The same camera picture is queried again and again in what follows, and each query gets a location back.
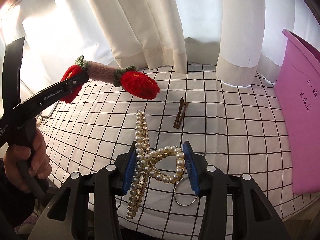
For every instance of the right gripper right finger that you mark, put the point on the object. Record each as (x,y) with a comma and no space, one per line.
(254,217)

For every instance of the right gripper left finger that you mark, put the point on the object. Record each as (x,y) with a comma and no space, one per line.
(65,216)

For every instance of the pearl hair claw clip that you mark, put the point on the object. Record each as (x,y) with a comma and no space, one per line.
(146,165)

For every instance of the strawberry plush headband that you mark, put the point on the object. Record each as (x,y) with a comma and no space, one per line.
(130,79)

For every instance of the small cream round gadget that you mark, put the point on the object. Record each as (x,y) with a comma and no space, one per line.
(39,120)

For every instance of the white flat device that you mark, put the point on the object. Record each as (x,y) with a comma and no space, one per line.
(46,113)

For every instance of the white grid tablecloth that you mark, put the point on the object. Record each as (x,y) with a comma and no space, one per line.
(237,129)

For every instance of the brown snap hair clip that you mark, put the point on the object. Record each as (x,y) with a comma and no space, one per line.
(181,113)

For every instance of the pink plastic bin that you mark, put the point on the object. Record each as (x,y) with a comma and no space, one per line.
(297,89)

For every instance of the white curtain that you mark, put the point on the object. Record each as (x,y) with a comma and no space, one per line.
(241,37)

